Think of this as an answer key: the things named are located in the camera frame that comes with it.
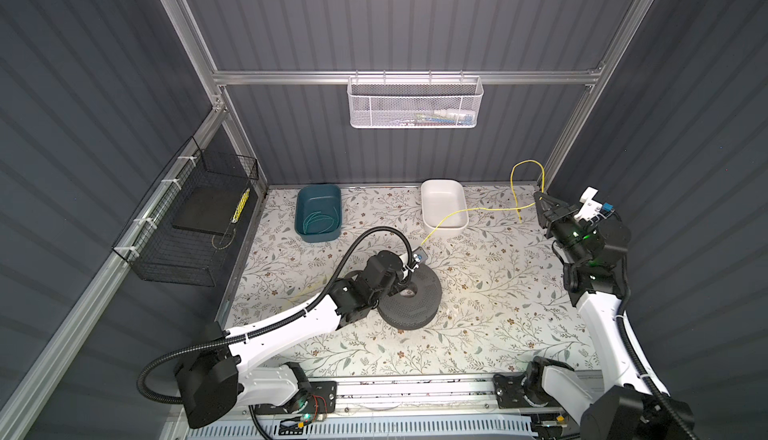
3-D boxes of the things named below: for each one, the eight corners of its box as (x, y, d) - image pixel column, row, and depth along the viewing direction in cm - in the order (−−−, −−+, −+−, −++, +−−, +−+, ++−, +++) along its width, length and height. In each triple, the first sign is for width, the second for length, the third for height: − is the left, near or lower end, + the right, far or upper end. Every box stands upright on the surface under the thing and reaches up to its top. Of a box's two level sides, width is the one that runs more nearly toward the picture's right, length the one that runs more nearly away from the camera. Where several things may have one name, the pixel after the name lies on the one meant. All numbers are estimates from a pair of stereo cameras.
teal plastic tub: (290, 243, 106) (286, 234, 101) (303, 194, 121) (299, 184, 117) (338, 243, 106) (336, 234, 101) (345, 193, 121) (343, 184, 117)
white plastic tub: (423, 237, 107) (424, 227, 102) (419, 190, 122) (420, 179, 118) (469, 237, 107) (472, 227, 102) (459, 190, 122) (462, 179, 118)
